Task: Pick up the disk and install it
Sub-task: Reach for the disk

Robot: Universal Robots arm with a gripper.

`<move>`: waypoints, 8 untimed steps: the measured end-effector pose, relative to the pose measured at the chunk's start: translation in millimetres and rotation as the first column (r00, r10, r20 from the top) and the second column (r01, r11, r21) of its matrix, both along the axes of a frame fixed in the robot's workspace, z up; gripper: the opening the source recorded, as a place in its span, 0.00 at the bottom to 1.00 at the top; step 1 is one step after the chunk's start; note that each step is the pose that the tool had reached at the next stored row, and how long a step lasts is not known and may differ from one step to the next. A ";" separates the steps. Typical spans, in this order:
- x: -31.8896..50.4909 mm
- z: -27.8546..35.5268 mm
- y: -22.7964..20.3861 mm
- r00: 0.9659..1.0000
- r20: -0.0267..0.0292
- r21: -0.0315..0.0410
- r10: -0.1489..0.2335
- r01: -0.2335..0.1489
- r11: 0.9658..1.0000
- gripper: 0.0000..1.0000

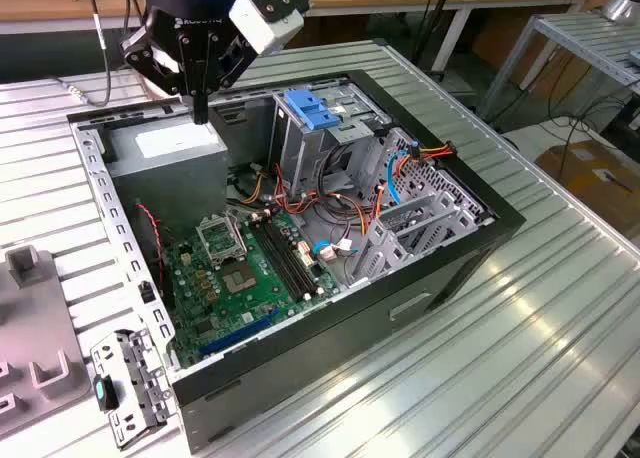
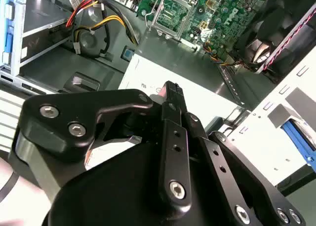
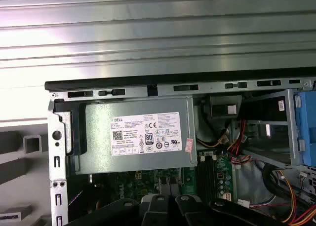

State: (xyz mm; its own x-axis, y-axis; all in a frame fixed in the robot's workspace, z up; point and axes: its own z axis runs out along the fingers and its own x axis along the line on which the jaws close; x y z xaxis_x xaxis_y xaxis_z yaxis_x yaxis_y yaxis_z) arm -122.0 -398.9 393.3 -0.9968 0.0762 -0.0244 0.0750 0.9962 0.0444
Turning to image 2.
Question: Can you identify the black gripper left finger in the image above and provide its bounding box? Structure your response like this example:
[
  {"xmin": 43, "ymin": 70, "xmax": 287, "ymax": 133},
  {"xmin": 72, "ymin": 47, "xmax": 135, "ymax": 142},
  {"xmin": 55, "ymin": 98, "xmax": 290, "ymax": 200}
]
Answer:
[{"xmin": 8, "ymin": 80, "xmax": 193, "ymax": 213}]

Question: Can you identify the hard disk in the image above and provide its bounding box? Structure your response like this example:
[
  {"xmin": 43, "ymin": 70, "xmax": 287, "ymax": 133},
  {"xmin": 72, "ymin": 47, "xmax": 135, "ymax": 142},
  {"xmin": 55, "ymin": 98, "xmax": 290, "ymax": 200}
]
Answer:
[{"xmin": 280, "ymin": 118, "xmax": 316, "ymax": 168}]

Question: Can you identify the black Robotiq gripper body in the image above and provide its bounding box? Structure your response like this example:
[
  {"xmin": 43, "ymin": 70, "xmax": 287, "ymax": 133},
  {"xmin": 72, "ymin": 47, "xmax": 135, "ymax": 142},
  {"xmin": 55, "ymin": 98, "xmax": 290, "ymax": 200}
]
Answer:
[{"xmin": 47, "ymin": 109, "xmax": 233, "ymax": 226}]

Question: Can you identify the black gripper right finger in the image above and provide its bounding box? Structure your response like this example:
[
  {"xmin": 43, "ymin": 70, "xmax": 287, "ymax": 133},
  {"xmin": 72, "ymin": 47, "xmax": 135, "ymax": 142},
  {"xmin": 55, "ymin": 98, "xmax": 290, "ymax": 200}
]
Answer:
[{"xmin": 175, "ymin": 84, "xmax": 307, "ymax": 226}]

